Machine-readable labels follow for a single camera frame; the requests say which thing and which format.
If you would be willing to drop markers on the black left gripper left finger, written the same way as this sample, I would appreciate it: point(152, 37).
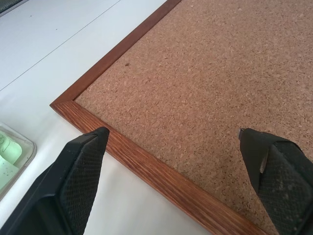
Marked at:
point(66, 181)

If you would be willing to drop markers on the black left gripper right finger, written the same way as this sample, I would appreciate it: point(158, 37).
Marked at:
point(281, 176)

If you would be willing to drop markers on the light green paper roll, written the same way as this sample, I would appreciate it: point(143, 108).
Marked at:
point(8, 151)

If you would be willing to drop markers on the wood-framed cork board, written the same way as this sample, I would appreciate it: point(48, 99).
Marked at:
point(195, 85)

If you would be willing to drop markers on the clear plastic tray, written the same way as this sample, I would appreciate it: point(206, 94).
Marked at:
point(14, 156)

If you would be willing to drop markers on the dark mesh object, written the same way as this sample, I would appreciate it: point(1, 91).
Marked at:
point(6, 4)

